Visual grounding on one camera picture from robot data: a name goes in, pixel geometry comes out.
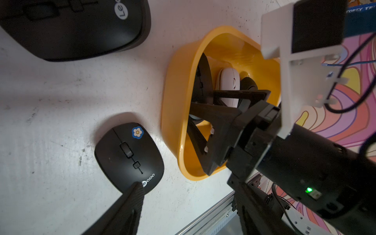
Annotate black Lecoo mouse front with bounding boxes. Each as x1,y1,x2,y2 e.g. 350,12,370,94
191,53,213,105

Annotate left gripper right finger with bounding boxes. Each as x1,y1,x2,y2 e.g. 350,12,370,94
228,174,294,235

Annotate aluminium front rail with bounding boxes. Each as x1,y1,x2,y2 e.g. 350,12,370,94
177,192,243,235

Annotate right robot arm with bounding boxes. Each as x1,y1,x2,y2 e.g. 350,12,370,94
187,90,376,235

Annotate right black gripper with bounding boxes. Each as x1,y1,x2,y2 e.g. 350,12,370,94
187,90,282,181

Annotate yellow storage box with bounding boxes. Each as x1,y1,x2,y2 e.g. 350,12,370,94
161,26,281,181

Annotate black slim mouse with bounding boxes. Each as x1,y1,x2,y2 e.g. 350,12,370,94
237,76,259,111

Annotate white mouse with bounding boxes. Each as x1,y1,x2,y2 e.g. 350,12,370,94
215,68,240,108

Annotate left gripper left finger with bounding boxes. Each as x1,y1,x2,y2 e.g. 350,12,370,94
83,182,145,235

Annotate black flower sticker mouse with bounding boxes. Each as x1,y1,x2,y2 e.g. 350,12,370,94
95,122,165,194

